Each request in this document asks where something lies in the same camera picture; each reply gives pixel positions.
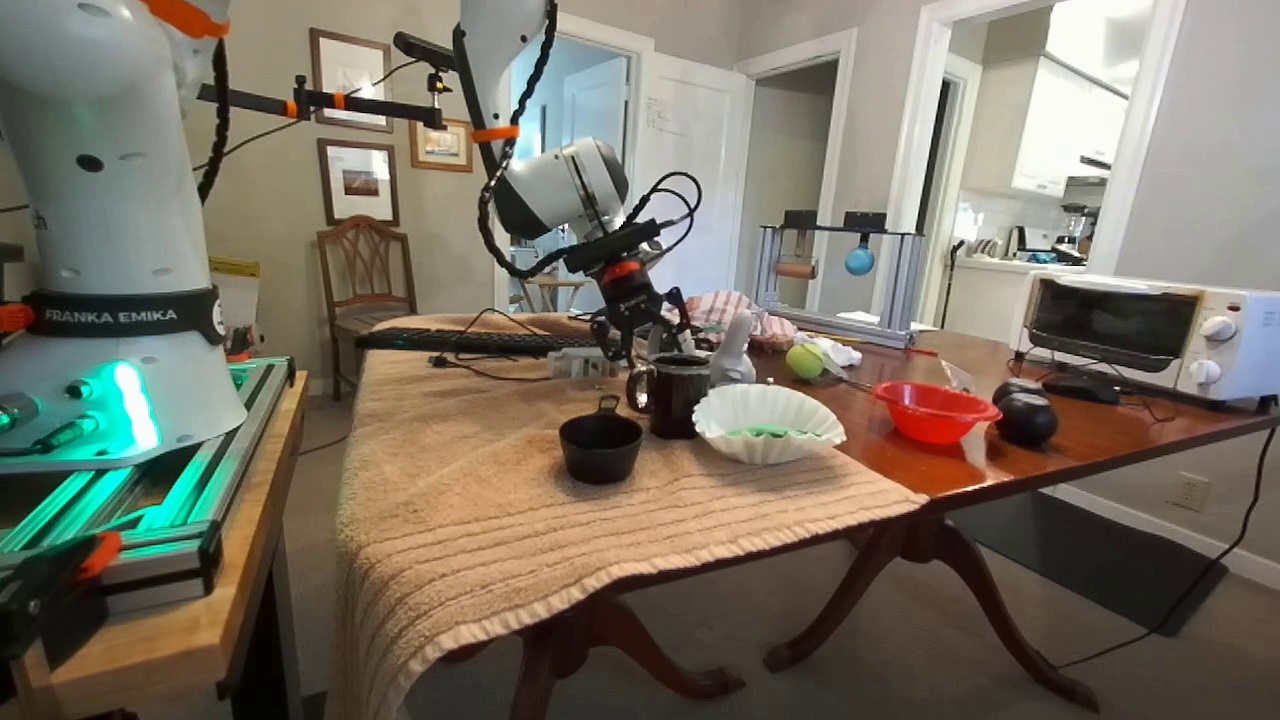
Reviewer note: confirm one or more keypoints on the framed picture lower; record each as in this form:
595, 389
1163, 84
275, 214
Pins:
358, 180

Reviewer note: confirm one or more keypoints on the robot base mount frame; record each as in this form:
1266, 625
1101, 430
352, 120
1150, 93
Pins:
170, 515

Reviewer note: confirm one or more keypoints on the green tennis ball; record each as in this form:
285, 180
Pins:
805, 360

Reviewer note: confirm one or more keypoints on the black camera tripod arm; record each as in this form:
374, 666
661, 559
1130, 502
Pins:
309, 102

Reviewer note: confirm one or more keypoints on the black round object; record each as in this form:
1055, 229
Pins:
1027, 414

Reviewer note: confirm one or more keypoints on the aluminium frame rig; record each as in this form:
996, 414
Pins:
802, 273

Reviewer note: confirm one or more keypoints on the white toaster oven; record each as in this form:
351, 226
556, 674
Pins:
1185, 337

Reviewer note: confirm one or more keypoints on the small framed picture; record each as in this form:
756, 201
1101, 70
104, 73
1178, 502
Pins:
441, 148

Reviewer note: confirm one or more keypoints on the small black measuring cup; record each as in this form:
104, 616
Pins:
601, 445

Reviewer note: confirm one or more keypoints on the red plastic bowl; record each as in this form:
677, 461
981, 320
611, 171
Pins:
933, 414

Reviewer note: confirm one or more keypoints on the white small device box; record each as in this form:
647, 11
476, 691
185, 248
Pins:
578, 360

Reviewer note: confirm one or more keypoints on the white coffee filter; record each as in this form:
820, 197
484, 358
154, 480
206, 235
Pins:
764, 422

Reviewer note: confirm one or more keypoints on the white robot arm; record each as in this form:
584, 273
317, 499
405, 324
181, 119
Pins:
118, 349

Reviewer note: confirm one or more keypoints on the white plastic bottle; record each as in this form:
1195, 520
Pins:
732, 366

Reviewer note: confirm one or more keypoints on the black keyboard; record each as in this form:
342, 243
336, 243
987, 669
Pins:
453, 340

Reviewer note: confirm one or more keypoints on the red striped cloth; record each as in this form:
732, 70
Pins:
723, 311

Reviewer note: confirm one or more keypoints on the blue ball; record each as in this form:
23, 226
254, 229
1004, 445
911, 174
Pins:
861, 257

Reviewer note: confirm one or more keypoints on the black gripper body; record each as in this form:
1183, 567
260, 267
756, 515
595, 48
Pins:
637, 311

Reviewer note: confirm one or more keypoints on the wooden chair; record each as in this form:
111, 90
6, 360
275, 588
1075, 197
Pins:
366, 279

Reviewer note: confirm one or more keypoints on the framed picture upper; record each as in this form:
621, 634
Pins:
351, 61

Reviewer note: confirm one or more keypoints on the dark brown mug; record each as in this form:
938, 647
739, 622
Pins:
668, 389

